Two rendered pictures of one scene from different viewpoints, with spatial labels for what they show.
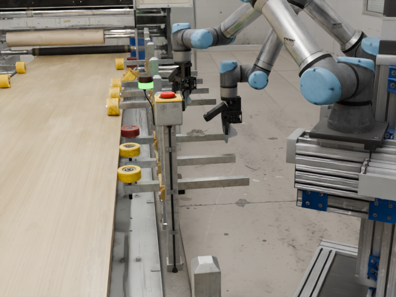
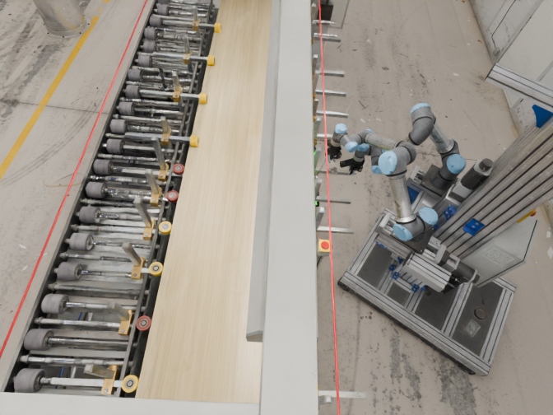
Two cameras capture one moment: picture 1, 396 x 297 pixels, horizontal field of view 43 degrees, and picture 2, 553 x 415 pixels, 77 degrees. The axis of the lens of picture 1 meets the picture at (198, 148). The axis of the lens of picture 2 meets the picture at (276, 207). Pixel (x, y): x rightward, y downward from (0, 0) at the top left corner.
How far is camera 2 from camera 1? 1.53 m
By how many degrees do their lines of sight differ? 40
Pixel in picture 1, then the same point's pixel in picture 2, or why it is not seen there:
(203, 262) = (327, 401)
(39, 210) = not seen: hidden behind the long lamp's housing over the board
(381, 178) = (414, 270)
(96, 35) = not seen: outside the picture
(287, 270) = (362, 210)
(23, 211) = (248, 257)
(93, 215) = not seen: hidden behind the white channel
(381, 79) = (443, 207)
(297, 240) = (374, 186)
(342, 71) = (416, 229)
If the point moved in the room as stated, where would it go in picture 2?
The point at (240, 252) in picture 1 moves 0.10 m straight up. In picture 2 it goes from (339, 190) to (341, 185)
